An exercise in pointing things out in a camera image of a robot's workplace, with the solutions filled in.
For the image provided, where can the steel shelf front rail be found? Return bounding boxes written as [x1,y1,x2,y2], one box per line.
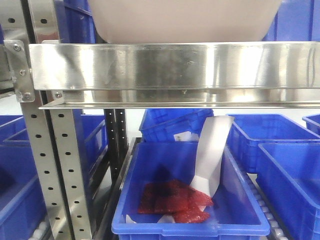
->
[29,41,320,110]

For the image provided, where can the blue bin right front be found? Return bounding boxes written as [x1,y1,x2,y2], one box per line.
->
[256,143,320,240]

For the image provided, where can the blue bin with red bags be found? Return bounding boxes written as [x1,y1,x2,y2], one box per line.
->
[111,141,270,240]

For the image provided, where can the perforated steel upright post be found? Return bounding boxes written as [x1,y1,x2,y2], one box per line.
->
[21,0,96,240]

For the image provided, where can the white bin with lid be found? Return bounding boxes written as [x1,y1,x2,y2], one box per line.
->
[88,0,282,44]

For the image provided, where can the blue bin rear centre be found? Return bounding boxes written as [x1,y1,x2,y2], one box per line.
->
[139,108,214,142]

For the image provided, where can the white paper strip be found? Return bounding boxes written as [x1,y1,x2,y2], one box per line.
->
[190,115,234,197]

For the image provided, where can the blue bin right rear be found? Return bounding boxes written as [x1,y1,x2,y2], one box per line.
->
[227,113,320,174]

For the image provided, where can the blue bin lower left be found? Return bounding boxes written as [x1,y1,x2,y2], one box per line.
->
[0,114,107,240]

